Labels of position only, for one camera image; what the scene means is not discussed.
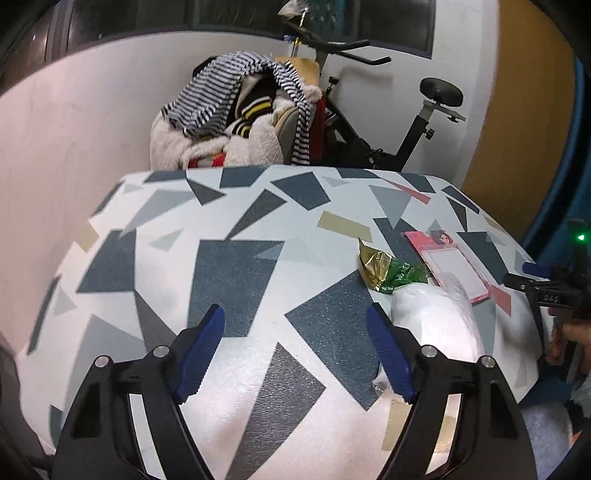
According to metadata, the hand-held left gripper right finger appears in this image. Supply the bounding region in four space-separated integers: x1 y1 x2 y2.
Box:
366 302 539 480

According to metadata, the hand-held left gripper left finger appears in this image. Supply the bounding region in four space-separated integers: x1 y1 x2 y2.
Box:
55 303 226 480

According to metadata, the white clear plastic bag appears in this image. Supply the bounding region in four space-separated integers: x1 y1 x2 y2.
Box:
372 281 485 402

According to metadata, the person's right hand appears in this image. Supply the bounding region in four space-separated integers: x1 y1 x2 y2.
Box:
546 320 591 376

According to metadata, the pink card package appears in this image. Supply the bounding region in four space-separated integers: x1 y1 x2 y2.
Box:
405 230 491 304

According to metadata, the gold green snack wrapper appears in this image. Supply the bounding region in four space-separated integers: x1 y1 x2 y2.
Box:
358 237 430 295

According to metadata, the geometric patterned tablecloth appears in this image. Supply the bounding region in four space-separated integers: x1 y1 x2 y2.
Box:
16 166 543 480

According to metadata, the wooden door panel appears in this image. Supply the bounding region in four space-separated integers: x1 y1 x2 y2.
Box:
462 0 578 232

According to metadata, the cream fleece blanket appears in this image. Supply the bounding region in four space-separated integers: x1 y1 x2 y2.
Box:
150 85 324 171

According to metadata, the black exercise bike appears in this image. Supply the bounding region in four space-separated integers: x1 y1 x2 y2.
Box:
279 18 467 172

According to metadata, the red garment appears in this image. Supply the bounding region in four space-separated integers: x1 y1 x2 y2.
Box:
307 97 329 165

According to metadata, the black yellow striped garment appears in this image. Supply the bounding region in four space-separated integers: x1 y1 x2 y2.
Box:
226 76 278 139

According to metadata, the pile of clothes on chair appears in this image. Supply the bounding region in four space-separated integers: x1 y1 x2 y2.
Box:
161 52 312 167

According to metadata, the wooden chair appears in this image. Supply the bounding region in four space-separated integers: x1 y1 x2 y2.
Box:
272 55 321 163

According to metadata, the dark window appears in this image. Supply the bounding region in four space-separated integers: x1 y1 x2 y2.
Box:
28 0 437 61

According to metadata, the white bag on handlebars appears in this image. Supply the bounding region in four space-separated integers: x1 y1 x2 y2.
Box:
278 0 311 20

